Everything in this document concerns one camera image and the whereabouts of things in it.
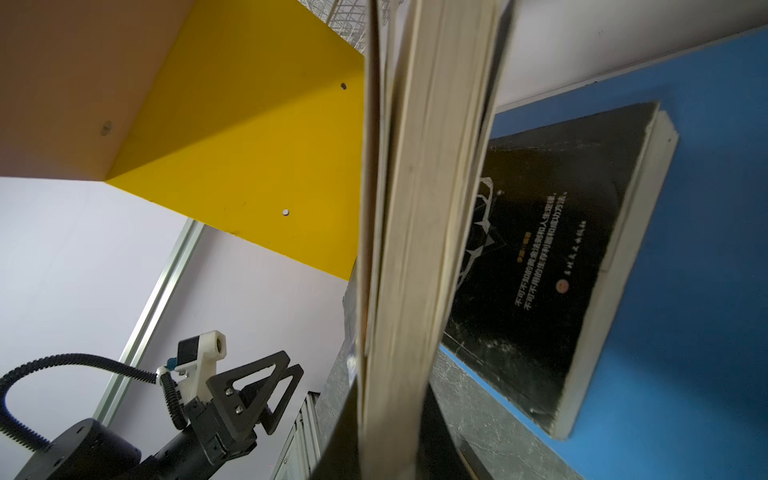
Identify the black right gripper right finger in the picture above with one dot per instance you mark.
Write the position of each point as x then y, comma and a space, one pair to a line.
438, 457

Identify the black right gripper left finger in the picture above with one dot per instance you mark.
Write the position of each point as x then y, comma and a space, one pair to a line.
336, 411

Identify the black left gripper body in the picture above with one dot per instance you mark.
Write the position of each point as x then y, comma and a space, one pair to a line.
199, 450

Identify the black book gold title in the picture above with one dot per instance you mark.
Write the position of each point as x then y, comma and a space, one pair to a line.
560, 216

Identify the dark wolf cover book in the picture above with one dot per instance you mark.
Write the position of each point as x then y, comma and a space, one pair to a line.
430, 91

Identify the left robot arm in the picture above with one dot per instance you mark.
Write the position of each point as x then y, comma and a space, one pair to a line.
88, 449

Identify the yellow wooden bookshelf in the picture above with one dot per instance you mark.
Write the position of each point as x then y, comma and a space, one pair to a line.
121, 119

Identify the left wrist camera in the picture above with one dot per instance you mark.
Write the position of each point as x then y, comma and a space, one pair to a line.
195, 362

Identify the white wire rack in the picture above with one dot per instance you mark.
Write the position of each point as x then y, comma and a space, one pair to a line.
330, 22

